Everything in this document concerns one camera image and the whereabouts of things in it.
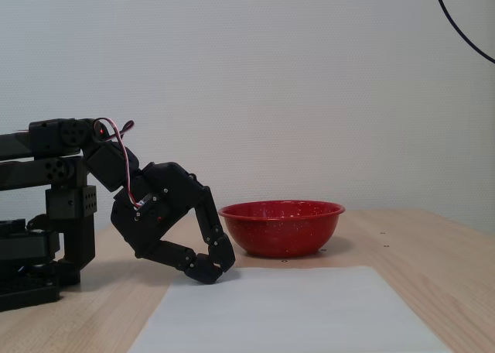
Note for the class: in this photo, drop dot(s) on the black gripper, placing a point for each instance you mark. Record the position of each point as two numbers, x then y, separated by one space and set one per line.
162 210

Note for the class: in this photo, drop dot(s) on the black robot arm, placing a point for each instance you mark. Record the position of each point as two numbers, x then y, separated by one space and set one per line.
58 171

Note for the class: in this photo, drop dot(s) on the red speckled enamel bowl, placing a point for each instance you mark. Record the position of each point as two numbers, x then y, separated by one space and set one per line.
280 233

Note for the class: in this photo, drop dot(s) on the white paper sheet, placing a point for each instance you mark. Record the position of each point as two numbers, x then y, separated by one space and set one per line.
290 310

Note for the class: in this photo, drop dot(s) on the black base mount block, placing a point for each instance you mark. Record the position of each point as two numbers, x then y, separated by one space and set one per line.
27 244

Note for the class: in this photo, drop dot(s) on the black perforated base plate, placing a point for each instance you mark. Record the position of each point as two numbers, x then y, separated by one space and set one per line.
27 293

